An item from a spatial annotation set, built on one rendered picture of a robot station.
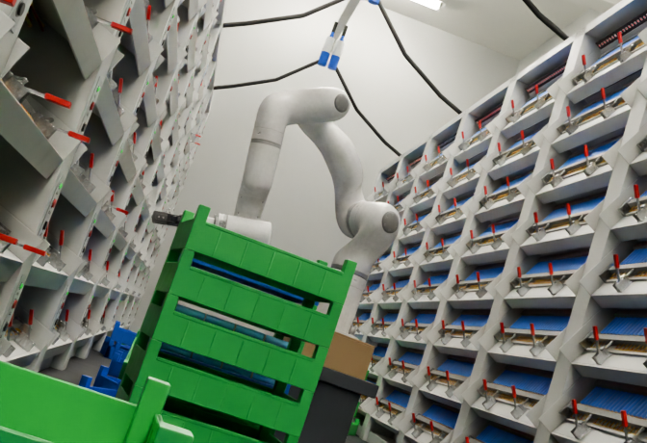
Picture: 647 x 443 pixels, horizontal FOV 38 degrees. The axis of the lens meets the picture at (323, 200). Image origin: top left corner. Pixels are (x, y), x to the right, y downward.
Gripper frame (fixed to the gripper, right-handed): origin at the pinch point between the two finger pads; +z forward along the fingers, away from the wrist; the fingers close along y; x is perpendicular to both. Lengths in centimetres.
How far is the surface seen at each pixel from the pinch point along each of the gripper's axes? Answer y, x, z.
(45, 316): -27.3, -31.3, 22.1
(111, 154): -27.4, 11.2, 14.0
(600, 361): -45, -21, -114
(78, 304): 43, -28, 22
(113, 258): 113, -9, 19
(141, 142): 43, 28, 12
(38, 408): -189, -35, 1
